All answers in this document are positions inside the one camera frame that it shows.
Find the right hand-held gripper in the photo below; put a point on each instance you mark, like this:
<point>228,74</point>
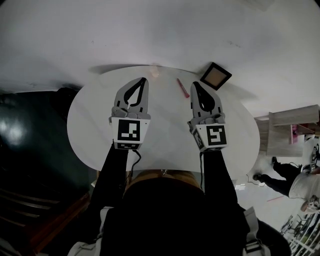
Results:
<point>215,135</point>

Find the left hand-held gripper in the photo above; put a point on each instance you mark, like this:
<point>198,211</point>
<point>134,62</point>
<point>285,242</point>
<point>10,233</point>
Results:
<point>128,132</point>

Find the pink pen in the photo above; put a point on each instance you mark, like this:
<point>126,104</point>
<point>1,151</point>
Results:
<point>183,88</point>

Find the white kidney-shaped table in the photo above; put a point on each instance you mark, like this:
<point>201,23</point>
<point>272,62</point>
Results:
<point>170,140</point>

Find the person's left forearm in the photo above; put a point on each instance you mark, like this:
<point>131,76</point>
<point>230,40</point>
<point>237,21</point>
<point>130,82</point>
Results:
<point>112,172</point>

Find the person's right forearm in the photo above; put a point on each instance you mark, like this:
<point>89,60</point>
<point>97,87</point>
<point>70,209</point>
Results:
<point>220,175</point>

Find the person's brown trousers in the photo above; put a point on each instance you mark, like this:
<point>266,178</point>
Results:
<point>185,177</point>

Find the wood grain shelf unit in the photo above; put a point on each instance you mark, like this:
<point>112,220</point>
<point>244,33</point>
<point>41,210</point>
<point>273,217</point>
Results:
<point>282,140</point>

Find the pink box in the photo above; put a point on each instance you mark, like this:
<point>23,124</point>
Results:
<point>293,133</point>

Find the person's black top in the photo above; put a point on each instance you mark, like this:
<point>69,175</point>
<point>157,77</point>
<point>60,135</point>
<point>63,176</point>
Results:
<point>175,220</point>

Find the black picture frame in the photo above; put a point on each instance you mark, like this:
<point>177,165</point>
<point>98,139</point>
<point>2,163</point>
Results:
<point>215,76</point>

